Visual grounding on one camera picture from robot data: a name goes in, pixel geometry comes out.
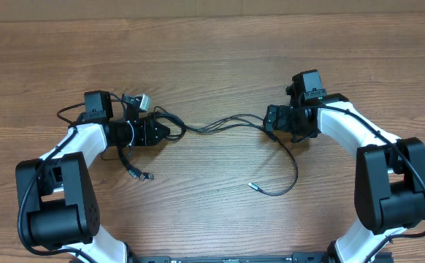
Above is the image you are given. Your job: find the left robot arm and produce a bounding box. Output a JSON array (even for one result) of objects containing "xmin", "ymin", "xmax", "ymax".
[{"xmin": 15, "ymin": 91, "xmax": 170, "ymax": 262}]

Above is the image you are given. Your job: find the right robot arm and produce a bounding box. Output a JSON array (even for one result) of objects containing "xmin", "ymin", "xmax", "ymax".
[{"xmin": 263, "ymin": 69, "xmax": 425, "ymax": 262}]

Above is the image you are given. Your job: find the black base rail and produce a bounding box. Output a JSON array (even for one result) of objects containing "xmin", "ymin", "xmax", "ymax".
[{"xmin": 124, "ymin": 251, "xmax": 394, "ymax": 263}]

